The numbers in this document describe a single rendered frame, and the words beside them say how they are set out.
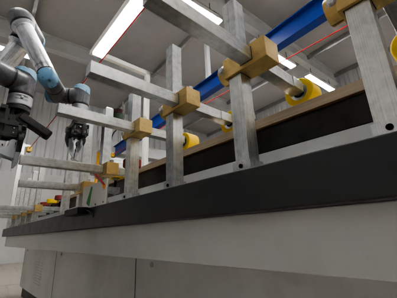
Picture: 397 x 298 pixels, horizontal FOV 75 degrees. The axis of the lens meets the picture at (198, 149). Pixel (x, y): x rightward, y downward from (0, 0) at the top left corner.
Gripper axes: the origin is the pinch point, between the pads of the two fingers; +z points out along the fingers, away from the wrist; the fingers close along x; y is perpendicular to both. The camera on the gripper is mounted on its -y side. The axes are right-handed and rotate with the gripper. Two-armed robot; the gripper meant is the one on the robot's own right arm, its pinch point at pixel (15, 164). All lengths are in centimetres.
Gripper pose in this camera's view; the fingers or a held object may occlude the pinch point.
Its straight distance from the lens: 105.7
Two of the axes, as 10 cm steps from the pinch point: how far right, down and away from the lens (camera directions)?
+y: -7.5, -1.8, -6.4
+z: 0.4, 9.5, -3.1
